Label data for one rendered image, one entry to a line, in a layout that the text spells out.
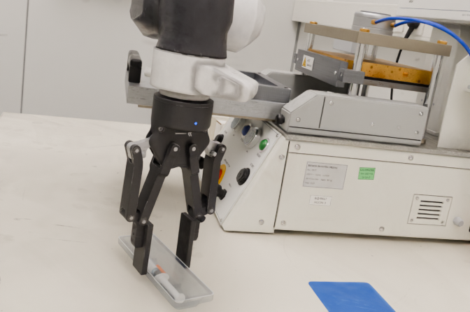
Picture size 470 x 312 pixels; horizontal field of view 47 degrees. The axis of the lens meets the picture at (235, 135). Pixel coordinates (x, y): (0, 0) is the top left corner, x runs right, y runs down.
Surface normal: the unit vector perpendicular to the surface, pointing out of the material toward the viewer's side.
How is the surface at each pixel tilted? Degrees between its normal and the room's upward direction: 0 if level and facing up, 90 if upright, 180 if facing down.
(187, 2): 90
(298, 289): 0
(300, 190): 90
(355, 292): 0
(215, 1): 87
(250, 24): 95
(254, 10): 70
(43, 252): 0
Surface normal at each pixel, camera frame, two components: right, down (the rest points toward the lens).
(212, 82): -0.01, 0.25
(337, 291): 0.15, -0.96
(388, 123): 0.21, 0.25
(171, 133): 0.54, 0.27
